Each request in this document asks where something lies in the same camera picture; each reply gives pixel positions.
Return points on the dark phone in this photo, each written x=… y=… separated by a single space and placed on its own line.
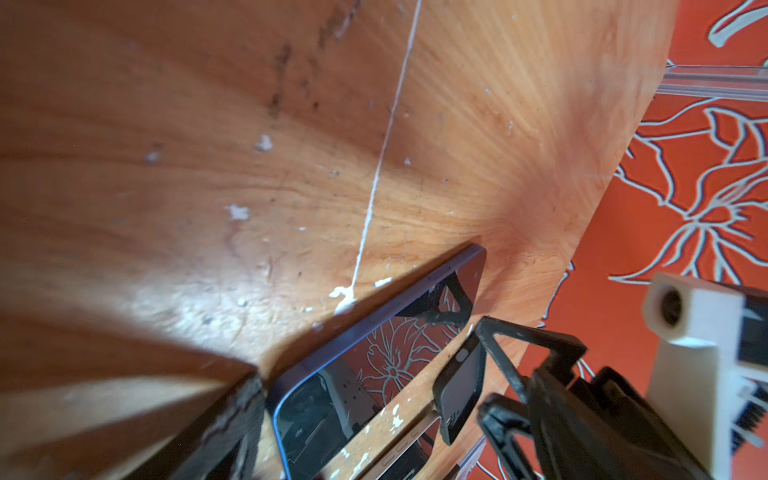
x=326 y=399

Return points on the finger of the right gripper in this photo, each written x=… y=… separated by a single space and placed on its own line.
x=502 y=421
x=506 y=342

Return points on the black phone case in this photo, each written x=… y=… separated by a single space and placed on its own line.
x=458 y=387

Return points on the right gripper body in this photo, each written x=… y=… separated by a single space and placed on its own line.
x=625 y=441

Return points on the black phone lower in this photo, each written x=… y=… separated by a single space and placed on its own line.
x=410 y=453

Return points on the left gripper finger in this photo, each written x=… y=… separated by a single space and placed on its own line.
x=220 y=444

